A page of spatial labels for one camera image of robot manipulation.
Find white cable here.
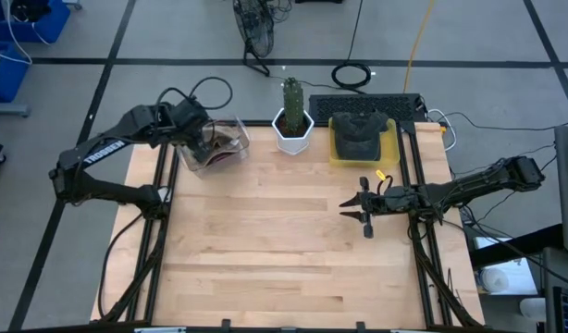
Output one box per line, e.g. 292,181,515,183
426,108,459,154

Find black aluminium rig frame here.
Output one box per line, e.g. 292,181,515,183
92,118,565,333

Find black arm base cable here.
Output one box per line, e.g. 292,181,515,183
97,210,149,321

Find dark grey baseball cap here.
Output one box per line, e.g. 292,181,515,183
330,109,390,162

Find white hexagonal plant pot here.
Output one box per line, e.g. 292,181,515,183
271,106,315,156

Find black vented computer case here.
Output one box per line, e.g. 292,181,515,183
307,92,427,125

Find blue plastic bin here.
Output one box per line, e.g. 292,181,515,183
0,43,31,104
0,0,72,44

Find clear plastic bin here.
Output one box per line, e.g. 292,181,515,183
175,115,252,179

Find yellow plastic bin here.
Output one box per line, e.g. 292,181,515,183
327,115,401,168

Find yellow hanging cable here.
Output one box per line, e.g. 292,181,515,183
402,0,437,93

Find maroon baseball cap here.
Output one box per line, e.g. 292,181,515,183
209,152,239,165

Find coiled black cable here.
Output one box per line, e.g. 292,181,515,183
330,0,374,91

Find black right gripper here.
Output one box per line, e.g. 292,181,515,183
338,177,424,240

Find tall green cactus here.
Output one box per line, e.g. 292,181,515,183
282,76,304,135

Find black wire floor fan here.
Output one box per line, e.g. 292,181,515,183
231,0,276,78

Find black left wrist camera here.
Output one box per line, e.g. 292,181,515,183
172,98,210,130

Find grey desk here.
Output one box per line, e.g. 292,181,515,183
541,246,568,333

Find white round container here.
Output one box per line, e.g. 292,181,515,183
519,297,547,324

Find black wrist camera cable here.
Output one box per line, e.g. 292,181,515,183
156,76,234,112

